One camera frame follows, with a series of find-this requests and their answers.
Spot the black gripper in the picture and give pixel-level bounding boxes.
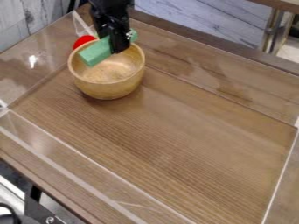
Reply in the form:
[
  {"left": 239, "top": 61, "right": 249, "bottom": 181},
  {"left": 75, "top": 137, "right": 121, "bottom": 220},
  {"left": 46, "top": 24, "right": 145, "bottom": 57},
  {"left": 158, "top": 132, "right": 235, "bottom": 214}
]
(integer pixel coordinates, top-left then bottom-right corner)
[{"left": 90, "top": 7, "right": 131, "bottom": 53}]

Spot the green rectangular block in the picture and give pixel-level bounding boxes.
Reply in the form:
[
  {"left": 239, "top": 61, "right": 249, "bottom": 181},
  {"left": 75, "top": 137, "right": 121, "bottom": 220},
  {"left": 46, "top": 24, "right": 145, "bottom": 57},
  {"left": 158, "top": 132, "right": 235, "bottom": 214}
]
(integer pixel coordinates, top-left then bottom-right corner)
[{"left": 78, "top": 28, "right": 141, "bottom": 67}]

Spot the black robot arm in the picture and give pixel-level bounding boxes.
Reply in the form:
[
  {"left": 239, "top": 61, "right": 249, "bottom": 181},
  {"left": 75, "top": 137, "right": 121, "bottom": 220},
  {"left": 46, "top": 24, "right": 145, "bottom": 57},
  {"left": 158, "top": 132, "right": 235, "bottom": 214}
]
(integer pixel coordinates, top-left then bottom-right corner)
[{"left": 88, "top": 0, "right": 135, "bottom": 53}]

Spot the light wooden bowl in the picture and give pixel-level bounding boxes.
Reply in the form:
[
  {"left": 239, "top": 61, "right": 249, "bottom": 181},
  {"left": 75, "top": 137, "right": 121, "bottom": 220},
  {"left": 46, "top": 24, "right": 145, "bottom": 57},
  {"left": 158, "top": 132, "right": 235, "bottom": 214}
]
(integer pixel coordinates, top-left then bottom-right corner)
[{"left": 68, "top": 40, "right": 146, "bottom": 100}]

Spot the red ball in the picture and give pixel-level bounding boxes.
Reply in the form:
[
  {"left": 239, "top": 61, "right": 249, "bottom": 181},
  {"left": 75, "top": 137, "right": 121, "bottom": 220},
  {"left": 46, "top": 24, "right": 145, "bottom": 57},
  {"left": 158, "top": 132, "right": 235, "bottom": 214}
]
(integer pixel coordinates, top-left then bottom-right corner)
[{"left": 72, "top": 35, "right": 96, "bottom": 50}]

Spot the clear acrylic corner piece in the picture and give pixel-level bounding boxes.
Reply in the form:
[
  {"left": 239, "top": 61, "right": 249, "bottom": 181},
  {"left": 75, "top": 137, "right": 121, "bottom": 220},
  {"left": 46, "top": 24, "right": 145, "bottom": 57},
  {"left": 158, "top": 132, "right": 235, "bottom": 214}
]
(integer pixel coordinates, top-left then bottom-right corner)
[{"left": 71, "top": 11, "right": 96, "bottom": 37}]

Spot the wooden table leg background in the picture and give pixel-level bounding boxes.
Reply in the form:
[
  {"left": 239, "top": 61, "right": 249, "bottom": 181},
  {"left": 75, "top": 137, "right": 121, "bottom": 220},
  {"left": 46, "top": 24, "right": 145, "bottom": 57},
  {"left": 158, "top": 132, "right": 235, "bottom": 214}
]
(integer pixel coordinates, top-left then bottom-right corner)
[{"left": 262, "top": 9, "right": 295, "bottom": 55}]

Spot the clear acrylic front barrier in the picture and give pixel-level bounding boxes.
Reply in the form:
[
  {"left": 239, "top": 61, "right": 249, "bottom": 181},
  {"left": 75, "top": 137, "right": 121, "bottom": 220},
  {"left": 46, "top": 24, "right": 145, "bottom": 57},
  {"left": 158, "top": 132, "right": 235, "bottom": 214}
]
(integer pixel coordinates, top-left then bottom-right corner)
[{"left": 0, "top": 108, "right": 195, "bottom": 224}]

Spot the black table leg bracket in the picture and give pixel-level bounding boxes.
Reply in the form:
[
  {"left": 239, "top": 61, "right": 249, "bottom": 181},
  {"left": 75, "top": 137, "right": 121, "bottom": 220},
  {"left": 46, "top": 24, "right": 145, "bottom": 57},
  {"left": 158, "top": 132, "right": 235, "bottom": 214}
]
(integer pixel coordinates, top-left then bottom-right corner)
[{"left": 24, "top": 185, "right": 66, "bottom": 224}]

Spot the black cable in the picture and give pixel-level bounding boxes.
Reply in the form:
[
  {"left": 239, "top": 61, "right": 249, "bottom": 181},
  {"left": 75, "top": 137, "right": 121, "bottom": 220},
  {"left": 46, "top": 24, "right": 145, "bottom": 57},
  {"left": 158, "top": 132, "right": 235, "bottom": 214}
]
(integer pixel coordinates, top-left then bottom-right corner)
[{"left": 0, "top": 201, "right": 24, "bottom": 224}]

